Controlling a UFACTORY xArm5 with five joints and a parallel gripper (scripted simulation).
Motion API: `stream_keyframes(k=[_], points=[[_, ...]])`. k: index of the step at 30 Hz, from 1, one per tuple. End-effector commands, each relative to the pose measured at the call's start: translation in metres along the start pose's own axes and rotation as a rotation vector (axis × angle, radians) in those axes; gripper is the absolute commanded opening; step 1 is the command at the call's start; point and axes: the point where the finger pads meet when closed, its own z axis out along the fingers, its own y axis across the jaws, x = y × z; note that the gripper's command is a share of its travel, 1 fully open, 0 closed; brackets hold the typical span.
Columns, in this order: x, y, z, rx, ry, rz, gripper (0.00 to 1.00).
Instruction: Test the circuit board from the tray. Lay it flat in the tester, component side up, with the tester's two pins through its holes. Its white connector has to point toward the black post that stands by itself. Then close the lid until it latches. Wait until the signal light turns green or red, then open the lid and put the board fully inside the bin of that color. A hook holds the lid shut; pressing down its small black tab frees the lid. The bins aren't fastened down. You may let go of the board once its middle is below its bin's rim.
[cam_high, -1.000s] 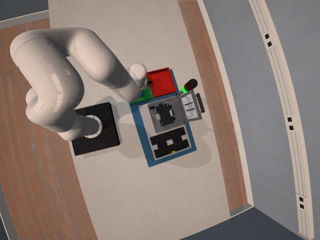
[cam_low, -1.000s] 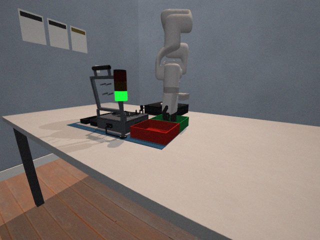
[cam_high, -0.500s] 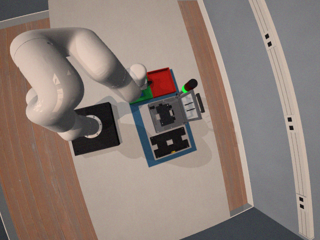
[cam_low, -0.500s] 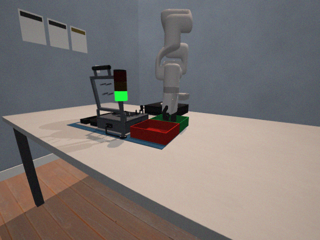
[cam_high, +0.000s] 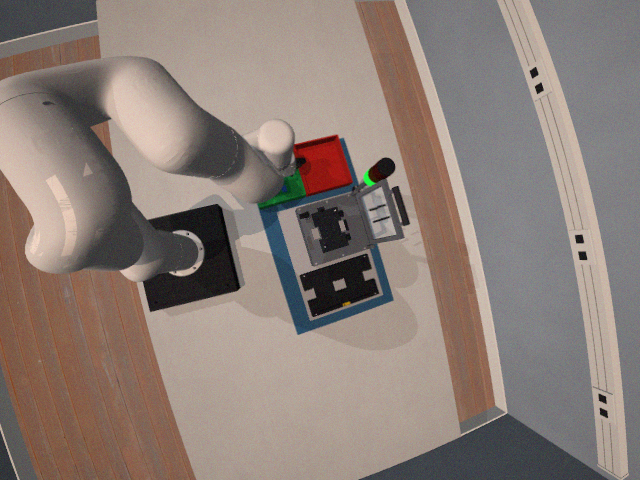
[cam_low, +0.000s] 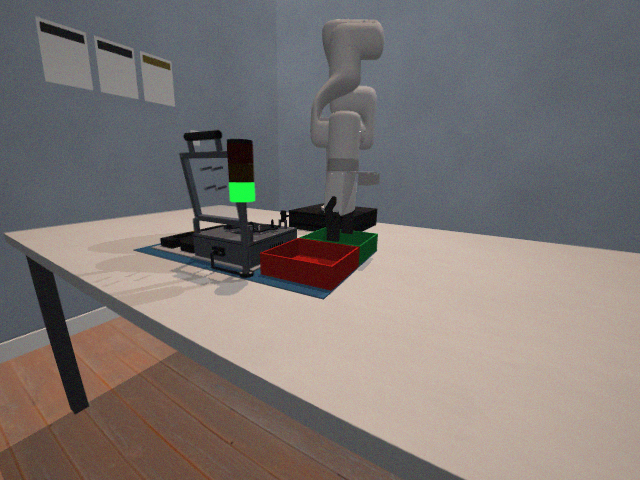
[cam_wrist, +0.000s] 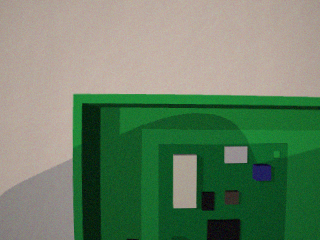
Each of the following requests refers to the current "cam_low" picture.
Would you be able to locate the green bin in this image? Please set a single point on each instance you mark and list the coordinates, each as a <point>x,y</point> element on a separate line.
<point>366,241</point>

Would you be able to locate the red open-top bin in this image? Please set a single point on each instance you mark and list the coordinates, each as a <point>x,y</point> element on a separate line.
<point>310,262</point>

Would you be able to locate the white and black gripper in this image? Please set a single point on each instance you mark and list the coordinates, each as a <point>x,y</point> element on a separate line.
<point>340,200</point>

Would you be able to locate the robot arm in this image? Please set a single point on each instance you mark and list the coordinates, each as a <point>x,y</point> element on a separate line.
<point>346,42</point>

